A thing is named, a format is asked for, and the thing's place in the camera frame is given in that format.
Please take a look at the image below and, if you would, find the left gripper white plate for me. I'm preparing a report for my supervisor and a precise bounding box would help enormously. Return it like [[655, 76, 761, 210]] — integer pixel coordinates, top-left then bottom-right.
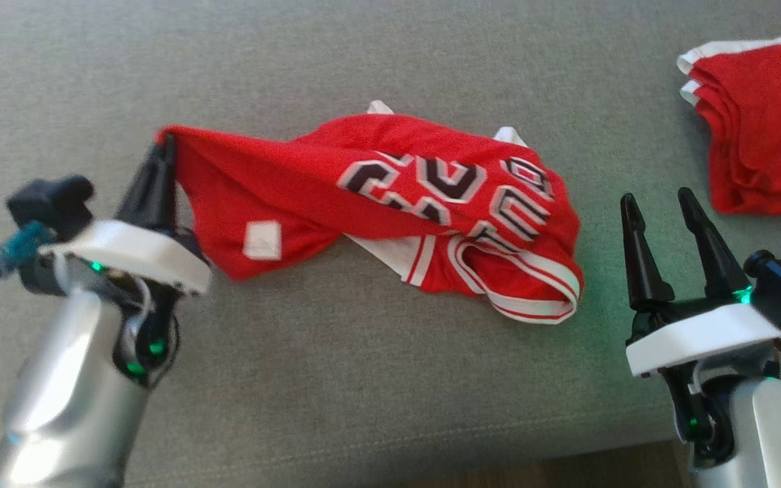
[[37, 134, 213, 297]]

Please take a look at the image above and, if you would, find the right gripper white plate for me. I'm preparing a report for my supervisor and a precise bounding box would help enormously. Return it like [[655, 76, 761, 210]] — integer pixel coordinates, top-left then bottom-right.
[[620, 187, 781, 378]]

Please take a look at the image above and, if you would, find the red basketball jersey white trim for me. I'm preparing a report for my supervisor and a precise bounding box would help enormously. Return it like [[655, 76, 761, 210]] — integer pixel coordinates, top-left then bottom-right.
[[155, 100, 585, 325]]

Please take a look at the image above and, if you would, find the red shorts white side stripe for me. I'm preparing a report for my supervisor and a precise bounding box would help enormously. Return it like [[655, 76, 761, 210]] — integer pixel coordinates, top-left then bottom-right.
[[676, 20, 781, 217]]

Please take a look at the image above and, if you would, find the grey sofa seat cushion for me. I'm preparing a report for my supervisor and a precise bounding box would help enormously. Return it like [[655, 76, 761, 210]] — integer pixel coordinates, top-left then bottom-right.
[[0, 0, 781, 488]]

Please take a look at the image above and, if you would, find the left camera cable teal plug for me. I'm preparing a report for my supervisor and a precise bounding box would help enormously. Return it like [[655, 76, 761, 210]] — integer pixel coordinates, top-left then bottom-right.
[[0, 220, 54, 458]]

